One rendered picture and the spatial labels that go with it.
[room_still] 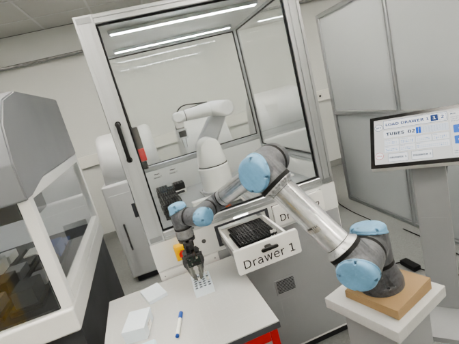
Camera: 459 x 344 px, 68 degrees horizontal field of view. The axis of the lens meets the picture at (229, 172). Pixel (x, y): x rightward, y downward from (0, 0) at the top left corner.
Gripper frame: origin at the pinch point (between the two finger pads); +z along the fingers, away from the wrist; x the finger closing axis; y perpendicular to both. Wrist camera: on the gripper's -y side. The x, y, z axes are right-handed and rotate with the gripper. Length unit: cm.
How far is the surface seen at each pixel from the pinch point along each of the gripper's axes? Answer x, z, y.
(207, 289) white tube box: 2.3, 3.3, 7.9
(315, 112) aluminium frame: 81, -52, -24
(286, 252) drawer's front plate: 38.4, -3.2, 11.9
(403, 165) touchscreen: 115, -15, -9
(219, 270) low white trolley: 10.1, 5.2, -8.0
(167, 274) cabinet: -14.4, 3.4, -18.9
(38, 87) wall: -122, -136, -337
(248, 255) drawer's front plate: 22.2, -7.9, 12.8
